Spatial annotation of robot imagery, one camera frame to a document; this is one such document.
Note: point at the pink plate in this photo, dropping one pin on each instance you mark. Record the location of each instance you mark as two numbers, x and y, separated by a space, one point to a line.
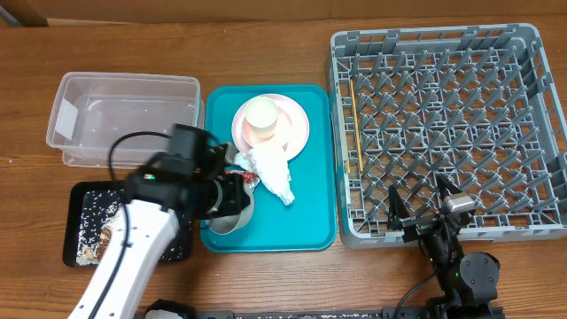
290 130

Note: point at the red snack wrapper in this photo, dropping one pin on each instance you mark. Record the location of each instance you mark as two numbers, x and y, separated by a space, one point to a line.
250 179

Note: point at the clear plastic bin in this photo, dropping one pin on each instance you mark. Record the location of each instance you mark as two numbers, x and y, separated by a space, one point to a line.
91 110

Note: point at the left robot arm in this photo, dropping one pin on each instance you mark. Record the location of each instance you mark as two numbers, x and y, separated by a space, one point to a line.
161 195

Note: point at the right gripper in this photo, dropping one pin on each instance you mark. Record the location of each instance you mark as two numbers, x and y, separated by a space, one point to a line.
398 217

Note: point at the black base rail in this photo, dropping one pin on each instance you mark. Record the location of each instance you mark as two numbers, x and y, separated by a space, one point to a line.
171 309

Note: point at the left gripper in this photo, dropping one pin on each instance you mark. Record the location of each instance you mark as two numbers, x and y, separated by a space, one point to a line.
234 195

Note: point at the white napkin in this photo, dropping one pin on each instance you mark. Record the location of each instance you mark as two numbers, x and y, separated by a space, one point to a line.
268 161

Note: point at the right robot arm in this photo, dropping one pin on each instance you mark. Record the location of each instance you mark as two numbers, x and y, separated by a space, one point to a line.
468 281

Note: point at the black plastic tray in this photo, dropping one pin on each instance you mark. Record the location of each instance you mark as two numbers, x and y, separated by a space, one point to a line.
74 209

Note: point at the grey bowl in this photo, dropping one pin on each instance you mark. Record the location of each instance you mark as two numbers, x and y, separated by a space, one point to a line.
228 224

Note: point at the white paper cup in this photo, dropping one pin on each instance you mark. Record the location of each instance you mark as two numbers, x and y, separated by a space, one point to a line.
262 113

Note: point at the grey dishwasher rack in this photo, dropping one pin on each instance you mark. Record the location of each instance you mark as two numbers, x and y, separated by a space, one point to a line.
477 104

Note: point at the brown food scrap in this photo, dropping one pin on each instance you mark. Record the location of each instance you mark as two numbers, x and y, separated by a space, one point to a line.
94 251

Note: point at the white rice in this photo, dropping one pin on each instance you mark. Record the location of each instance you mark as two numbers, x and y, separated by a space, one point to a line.
99 209

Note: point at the teal serving tray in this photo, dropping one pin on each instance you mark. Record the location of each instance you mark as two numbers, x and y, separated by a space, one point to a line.
309 223

